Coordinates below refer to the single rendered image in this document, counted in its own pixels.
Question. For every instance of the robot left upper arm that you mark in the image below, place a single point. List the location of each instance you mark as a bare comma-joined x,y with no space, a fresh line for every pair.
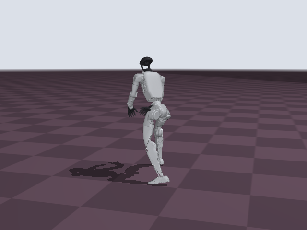
136,79

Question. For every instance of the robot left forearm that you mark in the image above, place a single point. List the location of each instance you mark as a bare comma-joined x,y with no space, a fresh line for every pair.
130,101

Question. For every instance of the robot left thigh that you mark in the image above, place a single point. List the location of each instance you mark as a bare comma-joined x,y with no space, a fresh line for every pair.
148,125

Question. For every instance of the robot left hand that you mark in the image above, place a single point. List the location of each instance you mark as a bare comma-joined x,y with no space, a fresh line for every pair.
131,111

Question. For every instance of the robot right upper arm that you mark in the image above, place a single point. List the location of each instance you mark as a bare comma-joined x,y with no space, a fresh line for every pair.
163,81

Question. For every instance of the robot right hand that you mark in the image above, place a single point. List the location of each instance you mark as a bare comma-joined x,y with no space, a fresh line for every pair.
145,109

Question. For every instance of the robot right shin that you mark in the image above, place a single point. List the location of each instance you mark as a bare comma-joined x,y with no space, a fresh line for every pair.
159,143

